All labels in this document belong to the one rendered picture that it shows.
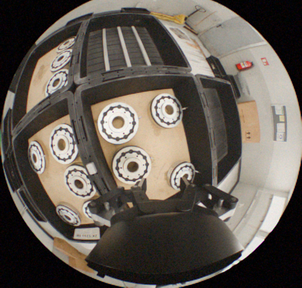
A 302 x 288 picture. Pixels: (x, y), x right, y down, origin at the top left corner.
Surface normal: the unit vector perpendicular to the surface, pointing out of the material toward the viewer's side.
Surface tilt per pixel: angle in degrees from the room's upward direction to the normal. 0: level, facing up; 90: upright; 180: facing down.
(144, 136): 0
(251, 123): 80
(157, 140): 0
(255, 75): 90
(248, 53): 90
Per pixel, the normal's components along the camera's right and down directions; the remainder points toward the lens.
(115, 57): 0.36, 0.04
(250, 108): -0.79, 0.37
